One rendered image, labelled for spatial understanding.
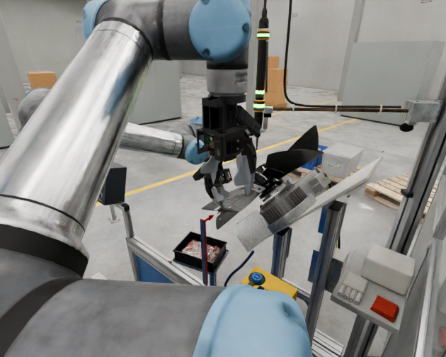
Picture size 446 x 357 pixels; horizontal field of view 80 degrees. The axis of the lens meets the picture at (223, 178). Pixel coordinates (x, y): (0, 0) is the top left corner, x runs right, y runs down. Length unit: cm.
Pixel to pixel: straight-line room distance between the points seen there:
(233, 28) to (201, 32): 4
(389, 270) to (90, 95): 123
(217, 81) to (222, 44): 13
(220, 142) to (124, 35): 23
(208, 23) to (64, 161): 23
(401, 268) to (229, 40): 114
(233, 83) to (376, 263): 102
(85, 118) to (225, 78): 28
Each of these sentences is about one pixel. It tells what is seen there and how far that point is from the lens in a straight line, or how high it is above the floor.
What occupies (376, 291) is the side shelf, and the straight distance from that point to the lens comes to 134.
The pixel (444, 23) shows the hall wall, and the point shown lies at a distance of 1324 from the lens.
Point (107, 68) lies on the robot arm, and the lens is 31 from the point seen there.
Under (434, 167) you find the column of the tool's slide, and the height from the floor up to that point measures 132.
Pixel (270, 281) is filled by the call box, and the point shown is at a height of 107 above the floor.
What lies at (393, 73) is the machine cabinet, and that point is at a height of 125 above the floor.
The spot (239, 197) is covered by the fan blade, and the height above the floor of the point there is 119.
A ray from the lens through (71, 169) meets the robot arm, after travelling 23.
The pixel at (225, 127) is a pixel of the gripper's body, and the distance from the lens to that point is 50.
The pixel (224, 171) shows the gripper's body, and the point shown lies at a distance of 100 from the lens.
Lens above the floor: 175
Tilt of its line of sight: 26 degrees down
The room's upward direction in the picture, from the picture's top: straight up
